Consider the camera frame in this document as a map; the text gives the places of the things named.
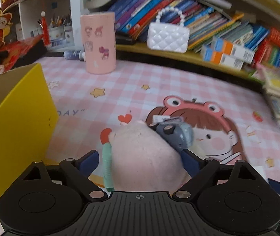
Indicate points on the yellow cardboard box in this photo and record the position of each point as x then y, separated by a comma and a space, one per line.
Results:
28, 117

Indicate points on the upper orange blue box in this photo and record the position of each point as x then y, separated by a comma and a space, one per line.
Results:
231, 49

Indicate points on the pink checkered table mat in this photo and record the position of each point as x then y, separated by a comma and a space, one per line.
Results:
230, 124

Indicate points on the pink sticker cylinder holder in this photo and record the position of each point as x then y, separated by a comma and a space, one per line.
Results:
98, 39

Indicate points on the wooden bookshelf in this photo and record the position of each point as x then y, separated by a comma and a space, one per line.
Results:
258, 12

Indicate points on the row of leaning books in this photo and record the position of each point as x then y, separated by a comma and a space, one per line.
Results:
133, 17

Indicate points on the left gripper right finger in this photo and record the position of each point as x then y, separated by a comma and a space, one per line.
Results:
202, 173

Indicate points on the grey blue toy car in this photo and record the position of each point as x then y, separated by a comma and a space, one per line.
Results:
175, 131

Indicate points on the lower orange blue box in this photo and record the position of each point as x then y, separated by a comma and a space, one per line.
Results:
219, 58

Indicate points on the light pink plush toy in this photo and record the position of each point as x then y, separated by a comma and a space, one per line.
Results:
143, 161

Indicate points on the white quilted pearl handbag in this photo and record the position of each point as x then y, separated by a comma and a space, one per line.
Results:
166, 36

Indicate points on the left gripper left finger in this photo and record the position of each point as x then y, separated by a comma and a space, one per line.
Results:
77, 173

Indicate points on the small white eraser box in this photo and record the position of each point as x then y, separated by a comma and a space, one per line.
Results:
160, 118

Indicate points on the mint green clip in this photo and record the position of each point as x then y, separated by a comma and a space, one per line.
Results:
107, 167

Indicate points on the orange blue box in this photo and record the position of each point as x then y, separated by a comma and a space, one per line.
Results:
219, 58
231, 49

